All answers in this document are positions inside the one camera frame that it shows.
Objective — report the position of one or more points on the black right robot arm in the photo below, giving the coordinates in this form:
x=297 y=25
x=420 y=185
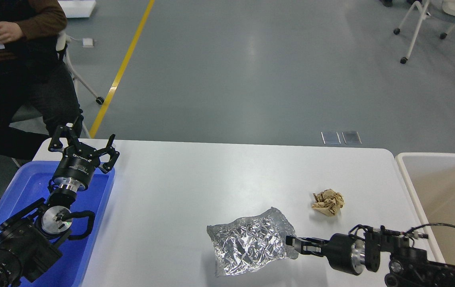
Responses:
x=408 y=266

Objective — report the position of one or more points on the crumpled brown paper ball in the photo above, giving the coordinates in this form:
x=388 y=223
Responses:
x=328 y=202

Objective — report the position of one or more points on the metal floor plate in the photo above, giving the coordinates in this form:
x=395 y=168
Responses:
x=351 y=138
x=330 y=138

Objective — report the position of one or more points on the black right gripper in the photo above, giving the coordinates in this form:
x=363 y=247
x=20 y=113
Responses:
x=344 y=253

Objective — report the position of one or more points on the right metal floor plate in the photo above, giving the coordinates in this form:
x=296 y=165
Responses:
x=351 y=138

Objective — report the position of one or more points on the white power adapter on floor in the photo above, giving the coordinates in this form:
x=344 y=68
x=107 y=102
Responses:
x=87 y=42

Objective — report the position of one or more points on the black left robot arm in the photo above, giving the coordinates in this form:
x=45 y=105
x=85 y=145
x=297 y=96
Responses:
x=30 y=239

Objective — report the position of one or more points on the silver foil bag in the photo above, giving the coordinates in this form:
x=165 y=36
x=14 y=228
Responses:
x=250 y=243

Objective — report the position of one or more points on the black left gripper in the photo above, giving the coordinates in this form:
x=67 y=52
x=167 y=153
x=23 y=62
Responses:
x=77 y=165

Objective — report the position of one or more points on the person's left hand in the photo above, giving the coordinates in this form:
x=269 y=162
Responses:
x=10 y=32

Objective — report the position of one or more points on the person's black shoes far right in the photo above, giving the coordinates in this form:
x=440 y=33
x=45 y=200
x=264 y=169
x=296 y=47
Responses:
x=387 y=3

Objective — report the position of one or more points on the seated person dark clothes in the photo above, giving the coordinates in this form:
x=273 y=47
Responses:
x=30 y=72

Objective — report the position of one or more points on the white box on floor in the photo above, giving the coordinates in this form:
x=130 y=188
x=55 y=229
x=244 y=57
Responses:
x=78 y=8

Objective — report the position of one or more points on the left metal floor plate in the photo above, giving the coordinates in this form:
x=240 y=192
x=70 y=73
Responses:
x=330 y=138

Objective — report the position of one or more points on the beige plastic bin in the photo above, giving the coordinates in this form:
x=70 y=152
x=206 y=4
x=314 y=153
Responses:
x=430 y=180

